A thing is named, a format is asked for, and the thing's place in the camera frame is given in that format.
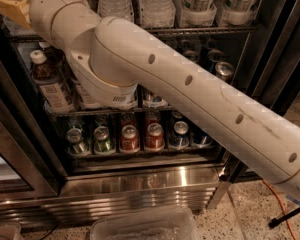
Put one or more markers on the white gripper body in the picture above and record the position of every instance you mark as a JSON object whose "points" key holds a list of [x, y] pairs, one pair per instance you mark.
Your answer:
{"points": [[43, 11]]}

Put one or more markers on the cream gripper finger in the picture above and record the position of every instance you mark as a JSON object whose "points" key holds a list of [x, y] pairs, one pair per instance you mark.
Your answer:
{"points": [[17, 11]]}

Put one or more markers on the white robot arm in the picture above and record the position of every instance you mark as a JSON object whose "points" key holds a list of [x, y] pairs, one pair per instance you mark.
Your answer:
{"points": [[112, 56]]}

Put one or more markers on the blue silver can front left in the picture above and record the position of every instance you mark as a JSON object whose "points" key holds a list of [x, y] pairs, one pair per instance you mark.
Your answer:
{"points": [[151, 100]]}

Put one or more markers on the green can front left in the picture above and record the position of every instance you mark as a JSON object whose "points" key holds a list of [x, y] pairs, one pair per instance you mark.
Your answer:
{"points": [[77, 143]]}

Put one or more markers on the green white can left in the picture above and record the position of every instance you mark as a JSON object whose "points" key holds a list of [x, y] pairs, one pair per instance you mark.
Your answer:
{"points": [[195, 13]]}

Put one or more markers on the green white can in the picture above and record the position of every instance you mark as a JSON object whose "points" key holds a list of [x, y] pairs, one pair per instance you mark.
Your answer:
{"points": [[235, 12], [195, 13]]}

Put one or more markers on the red can front left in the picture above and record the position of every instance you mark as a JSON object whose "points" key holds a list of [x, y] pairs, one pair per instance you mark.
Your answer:
{"points": [[129, 139]]}

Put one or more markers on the red can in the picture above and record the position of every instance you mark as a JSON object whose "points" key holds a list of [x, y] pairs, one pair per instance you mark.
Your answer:
{"points": [[154, 137], [129, 139]]}

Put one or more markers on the left fridge sliding door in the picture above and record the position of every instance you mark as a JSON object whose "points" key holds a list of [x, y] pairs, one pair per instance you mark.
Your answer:
{"points": [[24, 173]]}

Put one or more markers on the red can front right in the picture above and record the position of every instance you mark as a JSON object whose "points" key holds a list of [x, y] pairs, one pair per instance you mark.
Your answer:
{"points": [[154, 137]]}

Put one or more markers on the silver can front right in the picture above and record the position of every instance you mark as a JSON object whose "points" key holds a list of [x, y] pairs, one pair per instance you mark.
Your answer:
{"points": [[224, 71]]}

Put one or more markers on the stainless fridge base grille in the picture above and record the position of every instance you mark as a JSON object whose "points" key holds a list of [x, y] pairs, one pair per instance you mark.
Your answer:
{"points": [[85, 200]]}

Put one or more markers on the green white can right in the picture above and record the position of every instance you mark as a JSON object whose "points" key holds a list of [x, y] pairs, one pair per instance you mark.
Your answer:
{"points": [[235, 12]]}

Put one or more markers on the blue can front right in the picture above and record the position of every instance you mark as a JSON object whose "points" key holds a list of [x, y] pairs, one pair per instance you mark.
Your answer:
{"points": [[200, 138]]}

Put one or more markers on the open glass fridge door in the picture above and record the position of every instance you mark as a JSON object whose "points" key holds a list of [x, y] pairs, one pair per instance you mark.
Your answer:
{"points": [[266, 57]]}

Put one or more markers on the clear water bottle left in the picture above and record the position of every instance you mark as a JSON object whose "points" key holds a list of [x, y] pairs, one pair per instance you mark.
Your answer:
{"points": [[117, 8]]}

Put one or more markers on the clear water bottle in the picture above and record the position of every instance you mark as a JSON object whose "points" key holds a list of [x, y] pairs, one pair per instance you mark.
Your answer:
{"points": [[156, 13], [117, 8]]}

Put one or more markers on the tea bottle front left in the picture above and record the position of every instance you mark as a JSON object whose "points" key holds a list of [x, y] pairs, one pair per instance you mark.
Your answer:
{"points": [[51, 83]]}

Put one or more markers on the tea bottle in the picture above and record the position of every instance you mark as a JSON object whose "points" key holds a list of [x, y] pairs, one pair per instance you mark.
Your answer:
{"points": [[86, 101], [51, 83]]}

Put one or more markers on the tea bottle front middle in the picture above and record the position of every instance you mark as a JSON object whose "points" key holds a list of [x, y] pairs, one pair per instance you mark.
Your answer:
{"points": [[86, 101]]}

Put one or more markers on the clear water bottle right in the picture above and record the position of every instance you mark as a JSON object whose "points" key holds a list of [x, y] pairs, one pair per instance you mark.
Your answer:
{"points": [[156, 13]]}

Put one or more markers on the clear plastic bin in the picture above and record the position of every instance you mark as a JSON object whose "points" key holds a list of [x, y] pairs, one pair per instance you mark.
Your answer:
{"points": [[169, 223]]}

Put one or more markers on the black tripod leg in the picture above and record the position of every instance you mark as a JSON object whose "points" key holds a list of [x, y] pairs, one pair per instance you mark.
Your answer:
{"points": [[276, 221]]}

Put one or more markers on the middle wire shelf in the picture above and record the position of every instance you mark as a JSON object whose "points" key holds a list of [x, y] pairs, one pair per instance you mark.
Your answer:
{"points": [[108, 111]]}

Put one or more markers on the wire shelf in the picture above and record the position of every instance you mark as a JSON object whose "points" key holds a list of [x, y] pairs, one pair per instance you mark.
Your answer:
{"points": [[158, 32], [108, 111]]}

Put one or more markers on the top wire shelf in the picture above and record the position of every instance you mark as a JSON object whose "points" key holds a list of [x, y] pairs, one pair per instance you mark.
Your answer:
{"points": [[158, 32]]}

